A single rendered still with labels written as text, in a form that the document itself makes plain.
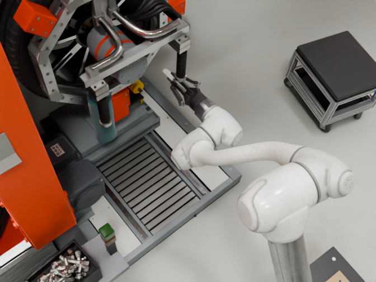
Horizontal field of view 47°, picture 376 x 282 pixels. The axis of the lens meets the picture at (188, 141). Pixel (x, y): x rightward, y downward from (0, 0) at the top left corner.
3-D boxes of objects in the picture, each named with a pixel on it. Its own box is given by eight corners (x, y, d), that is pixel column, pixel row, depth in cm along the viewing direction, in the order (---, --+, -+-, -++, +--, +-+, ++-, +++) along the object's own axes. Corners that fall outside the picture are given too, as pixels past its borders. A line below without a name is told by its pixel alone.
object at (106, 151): (121, 85, 247) (120, 74, 239) (160, 126, 234) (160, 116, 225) (42, 130, 228) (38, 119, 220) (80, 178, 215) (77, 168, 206)
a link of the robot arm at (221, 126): (220, 99, 168) (194, 121, 165) (248, 126, 162) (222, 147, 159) (221, 113, 177) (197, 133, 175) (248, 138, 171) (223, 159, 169)
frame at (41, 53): (158, 55, 194) (158, -57, 149) (167, 64, 192) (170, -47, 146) (50, 116, 174) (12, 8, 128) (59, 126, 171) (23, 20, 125)
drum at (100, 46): (117, 42, 170) (114, 13, 158) (150, 75, 162) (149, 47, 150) (86, 57, 164) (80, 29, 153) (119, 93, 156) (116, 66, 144)
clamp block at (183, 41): (174, 33, 157) (174, 22, 153) (190, 48, 154) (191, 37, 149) (163, 40, 155) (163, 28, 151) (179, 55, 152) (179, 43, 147)
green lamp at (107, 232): (108, 226, 146) (107, 221, 143) (116, 235, 144) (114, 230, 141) (98, 233, 144) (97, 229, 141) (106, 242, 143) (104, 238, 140)
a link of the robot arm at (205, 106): (222, 106, 174) (213, 97, 176) (212, 104, 166) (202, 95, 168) (209, 123, 177) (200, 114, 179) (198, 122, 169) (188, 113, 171)
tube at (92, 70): (103, 20, 148) (99, -6, 139) (136, 53, 140) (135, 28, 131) (57, 42, 141) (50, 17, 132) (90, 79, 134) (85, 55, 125)
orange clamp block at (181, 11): (156, 12, 175) (173, 3, 178) (168, 23, 172) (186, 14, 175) (155, -2, 169) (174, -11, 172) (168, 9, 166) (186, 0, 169)
